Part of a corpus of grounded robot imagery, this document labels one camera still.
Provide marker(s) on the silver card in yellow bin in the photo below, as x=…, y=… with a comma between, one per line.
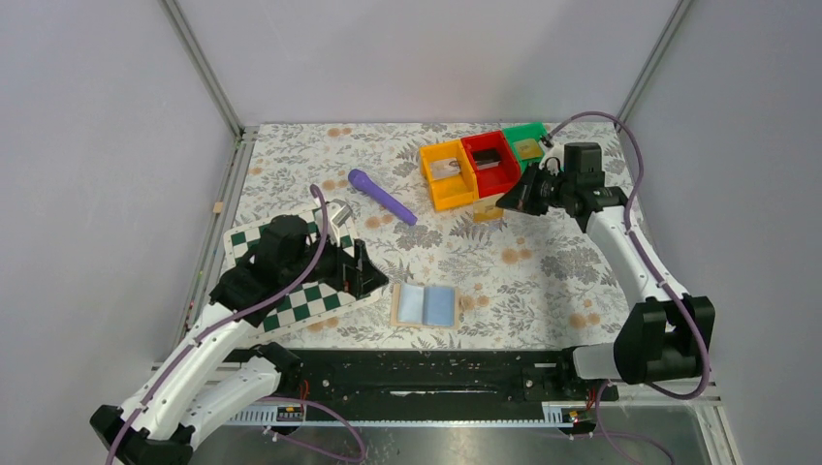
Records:
x=444, y=168

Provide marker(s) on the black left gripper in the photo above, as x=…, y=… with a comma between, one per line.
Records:
x=343, y=272

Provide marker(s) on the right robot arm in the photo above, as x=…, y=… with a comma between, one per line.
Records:
x=667, y=333

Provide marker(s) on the red plastic bin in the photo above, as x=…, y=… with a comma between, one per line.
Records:
x=496, y=168

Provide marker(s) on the green white chessboard mat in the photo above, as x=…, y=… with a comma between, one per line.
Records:
x=308, y=304

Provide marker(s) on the black card in red bin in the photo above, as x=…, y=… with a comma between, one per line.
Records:
x=486, y=159

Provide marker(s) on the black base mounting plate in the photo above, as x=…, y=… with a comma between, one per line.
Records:
x=439, y=378

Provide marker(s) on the green plastic bin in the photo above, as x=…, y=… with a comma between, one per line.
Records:
x=535, y=130

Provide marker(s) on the yellow plastic bin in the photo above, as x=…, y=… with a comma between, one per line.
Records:
x=450, y=178

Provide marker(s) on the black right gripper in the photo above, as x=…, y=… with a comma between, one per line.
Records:
x=532, y=191

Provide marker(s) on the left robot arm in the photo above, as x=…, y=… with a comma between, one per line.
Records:
x=166, y=419

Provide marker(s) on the gold striped credit card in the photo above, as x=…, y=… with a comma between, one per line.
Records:
x=528, y=149

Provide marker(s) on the floral patterned table mat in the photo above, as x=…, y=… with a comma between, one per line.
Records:
x=525, y=283

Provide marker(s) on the purple toy microphone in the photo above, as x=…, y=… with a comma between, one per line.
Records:
x=362, y=182

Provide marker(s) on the white slotted cable duct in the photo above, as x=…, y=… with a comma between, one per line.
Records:
x=507, y=415

